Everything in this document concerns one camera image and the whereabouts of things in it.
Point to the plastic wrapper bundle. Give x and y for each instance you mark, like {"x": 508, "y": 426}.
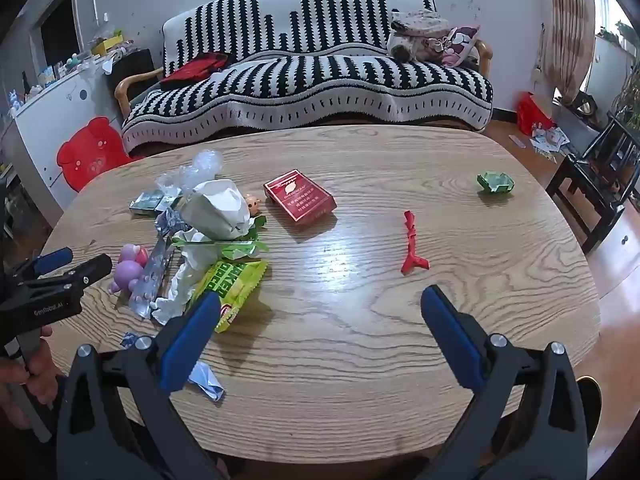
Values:
{"x": 220, "y": 210}

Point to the red ribbon scrap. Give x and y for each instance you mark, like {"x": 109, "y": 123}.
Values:
{"x": 411, "y": 250}

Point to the black gold-rimmed trash bin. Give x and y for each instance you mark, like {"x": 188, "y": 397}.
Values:
{"x": 592, "y": 405}

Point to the grey plush toy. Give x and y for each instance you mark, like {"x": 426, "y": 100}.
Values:
{"x": 415, "y": 32}

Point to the pink toy figure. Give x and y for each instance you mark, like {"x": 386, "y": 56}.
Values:
{"x": 127, "y": 270}

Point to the silver foil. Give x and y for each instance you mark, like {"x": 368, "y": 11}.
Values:
{"x": 167, "y": 222}

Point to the red bag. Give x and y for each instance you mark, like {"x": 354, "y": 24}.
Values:
{"x": 534, "y": 112}

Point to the dark low coffee table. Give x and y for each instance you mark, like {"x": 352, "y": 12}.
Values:
{"x": 600, "y": 170}

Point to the small blue scrap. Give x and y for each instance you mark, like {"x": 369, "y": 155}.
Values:
{"x": 131, "y": 340}

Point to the green snack wrapper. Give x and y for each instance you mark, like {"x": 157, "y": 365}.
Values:
{"x": 235, "y": 285}

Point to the cabinet top clutter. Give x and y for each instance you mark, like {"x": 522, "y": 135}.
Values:
{"x": 75, "y": 55}

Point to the pink pillow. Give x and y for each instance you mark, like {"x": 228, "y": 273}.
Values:
{"x": 462, "y": 45}

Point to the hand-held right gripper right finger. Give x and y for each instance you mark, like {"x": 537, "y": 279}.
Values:
{"x": 450, "y": 335}

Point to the scattered papers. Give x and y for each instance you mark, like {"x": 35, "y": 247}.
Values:
{"x": 550, "y": 137}

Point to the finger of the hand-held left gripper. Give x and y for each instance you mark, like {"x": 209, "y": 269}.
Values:
{"x": 55, "y": 258}
{"x": 95, "y": 267}

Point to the silver foil packet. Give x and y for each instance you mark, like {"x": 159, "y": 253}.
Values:
{"x": 150, "y": 203}

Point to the silver blister pack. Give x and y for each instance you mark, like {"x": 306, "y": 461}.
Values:
{"x": 150, "y": 285}

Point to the white cabinet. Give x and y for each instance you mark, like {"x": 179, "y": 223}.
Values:
{"x": 60, "y": 105}

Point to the potted plant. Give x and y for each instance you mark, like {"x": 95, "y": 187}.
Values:
{"x": 627, "y": 90}

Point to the black-white striped sofa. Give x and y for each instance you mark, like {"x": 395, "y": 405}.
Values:
{"x": 310, "y": 60}

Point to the small orange pig toy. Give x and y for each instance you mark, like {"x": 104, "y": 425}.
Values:
{"x": 252, "y": 205}

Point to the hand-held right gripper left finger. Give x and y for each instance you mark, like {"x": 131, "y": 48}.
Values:
{"x": 192, "y": 340}

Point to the person's left hand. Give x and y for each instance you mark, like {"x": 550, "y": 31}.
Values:
{"x": 44, "y": 385}

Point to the beige patterned curtain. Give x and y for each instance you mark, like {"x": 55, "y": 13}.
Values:
{"x": 570, "y": 25}

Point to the red cigarette box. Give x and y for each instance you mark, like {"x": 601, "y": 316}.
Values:
{"x": 300, "y": 201}

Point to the green ribbon strips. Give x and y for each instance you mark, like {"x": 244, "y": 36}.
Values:
{"x": 235, "y": 246}

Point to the clear plastic wrap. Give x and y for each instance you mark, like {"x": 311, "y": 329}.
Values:
{"x": 200, "y": 167}

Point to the black cabinet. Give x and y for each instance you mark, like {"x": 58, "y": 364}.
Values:
{"x": 135, "y": 62}

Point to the white tissue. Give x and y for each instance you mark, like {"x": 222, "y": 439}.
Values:
{"x": 180, "y": 275}

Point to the blue white paper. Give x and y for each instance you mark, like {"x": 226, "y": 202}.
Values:
{"x": 207, "y": 382}

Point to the red pig chair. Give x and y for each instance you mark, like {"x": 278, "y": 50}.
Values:
{"x": 90, "y": 152}

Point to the red cushion on sofa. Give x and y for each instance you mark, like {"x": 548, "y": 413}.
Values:
{"x": 197, "y": 66}

